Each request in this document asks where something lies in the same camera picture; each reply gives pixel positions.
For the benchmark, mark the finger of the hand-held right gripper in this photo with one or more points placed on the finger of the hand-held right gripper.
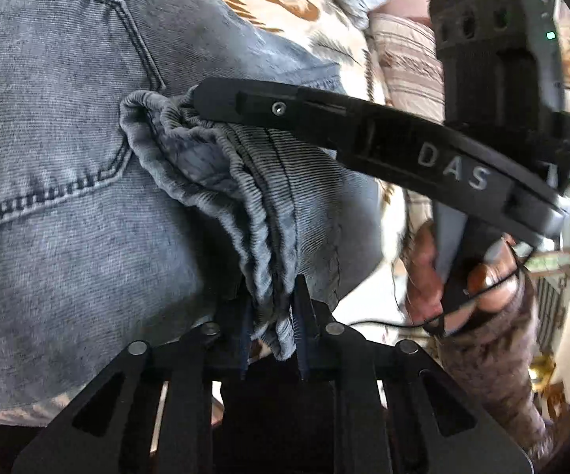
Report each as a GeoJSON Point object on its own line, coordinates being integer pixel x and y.
{"type": "Point", "coordinates": [275, 108]}

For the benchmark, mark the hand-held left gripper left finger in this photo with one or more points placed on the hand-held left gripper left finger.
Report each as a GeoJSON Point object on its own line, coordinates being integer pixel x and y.
{"type": "Point", "coordinates": [243, 340]}

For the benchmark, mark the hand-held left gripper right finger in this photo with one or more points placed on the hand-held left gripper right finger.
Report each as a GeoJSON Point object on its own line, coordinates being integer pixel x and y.
{"type": "Point", "coordinates": [302, 335]}

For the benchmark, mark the blue denim pants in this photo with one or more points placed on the blue denim pants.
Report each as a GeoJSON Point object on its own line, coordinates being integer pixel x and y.
{"type": "Point", "coordinates": [68, 158]}

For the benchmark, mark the person's right hand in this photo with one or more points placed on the person's right hand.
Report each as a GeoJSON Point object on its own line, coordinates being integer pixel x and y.
{"type": "Point", "coordinates": [492, 281]}

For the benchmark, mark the striped patterned pillow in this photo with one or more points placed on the striped patterned pillow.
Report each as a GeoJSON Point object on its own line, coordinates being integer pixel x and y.
{"type": "Point", "coordinates": [403, 59]}

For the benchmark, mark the pink padded headboard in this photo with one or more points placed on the pink padded headboard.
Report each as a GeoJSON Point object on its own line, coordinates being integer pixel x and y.
{"type": "Point", "coordinates": [413, 0]}

